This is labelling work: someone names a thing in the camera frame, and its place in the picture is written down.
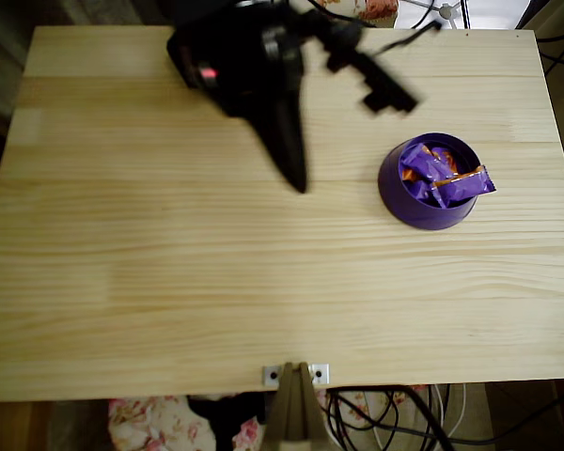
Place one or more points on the black cloth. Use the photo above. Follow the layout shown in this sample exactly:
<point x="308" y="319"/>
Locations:
<point x="225" y="413"/>

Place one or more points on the metal mounting bracket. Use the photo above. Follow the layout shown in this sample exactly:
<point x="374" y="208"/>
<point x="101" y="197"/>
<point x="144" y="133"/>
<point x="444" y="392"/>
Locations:
<point x="271" y="375"/>

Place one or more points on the purple bowl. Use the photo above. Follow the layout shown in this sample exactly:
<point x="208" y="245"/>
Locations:
<point x="404" y="206"/>

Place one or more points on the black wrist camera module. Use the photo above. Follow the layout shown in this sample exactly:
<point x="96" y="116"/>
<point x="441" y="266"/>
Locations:
<point x="376" y="80"/>

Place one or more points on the grey metal star base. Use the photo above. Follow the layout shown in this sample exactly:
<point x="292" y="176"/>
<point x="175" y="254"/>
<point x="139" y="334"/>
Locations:
<point x="445" y="9"/>

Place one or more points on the floral fabric cushion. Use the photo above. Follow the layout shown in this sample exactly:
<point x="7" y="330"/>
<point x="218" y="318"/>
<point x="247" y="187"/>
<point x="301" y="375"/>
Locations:
<point x="145" y="423"/>
<point x="376" y="11"/>
<point x="357" y="404"/>

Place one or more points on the olive camera stand post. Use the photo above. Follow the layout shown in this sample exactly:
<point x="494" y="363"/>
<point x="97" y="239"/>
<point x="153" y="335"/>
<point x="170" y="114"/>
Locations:
<point x="293" y="413"/>

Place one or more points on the purple orange candy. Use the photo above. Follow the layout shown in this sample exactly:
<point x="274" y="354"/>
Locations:
<point x="465" y="185"/>
<point x="446" y="159"/>
<point x="419" y="191"/>
<point x="420" y="162"/>

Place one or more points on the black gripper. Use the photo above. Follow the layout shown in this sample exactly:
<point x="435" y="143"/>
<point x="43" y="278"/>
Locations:
<point x="276" y="123"/>

